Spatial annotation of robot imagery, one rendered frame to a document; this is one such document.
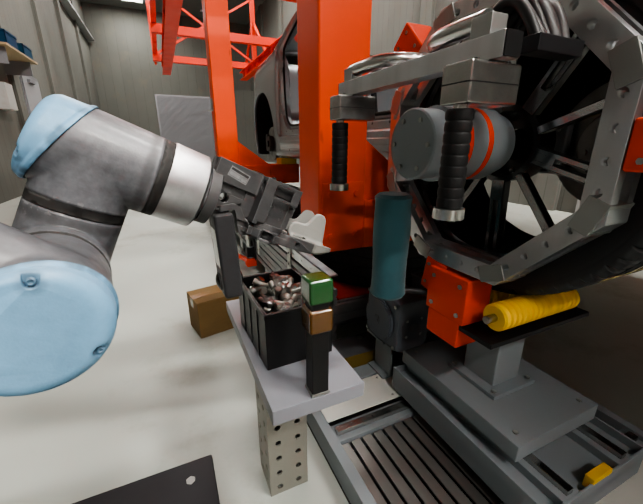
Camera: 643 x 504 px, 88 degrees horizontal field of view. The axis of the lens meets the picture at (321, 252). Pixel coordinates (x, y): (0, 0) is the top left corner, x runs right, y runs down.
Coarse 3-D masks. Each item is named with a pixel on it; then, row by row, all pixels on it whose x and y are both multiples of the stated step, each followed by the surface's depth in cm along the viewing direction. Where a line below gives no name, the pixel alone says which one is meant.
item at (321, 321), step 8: (304, 304) 53; (304, 312) 52; (312, 312) 50; (320, 312) 51; (328, 312) 51; (304, 320) 53; (312, 320) 50; (320, 320) 51; (328, 320) 52; (312, 328) 51; (320, 328) 51; (328, 328) 52
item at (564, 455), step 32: (416, 384) 103; (448, 416) 91; (480, 448) 79; (544, 448) 81; (576, 448) 81; (608, 448) 78; (640, 448) 79; (512, 480) 71; (544, 480) 71; (576, 480) 74; (608, 480) 73
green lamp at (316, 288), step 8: (320, 272) 52; (304, 280) 50; (312, 280) 49; (320, 280) 49; (328, 280) 50; (304, 288) 51; (312, 288) 49; (320, 288) 49; (328, 288) 50; (304, 296) 51; (312, 296) 49; (320, 296) 50; (328, 296) 50; (312, 304) 50; (320, 304) 50
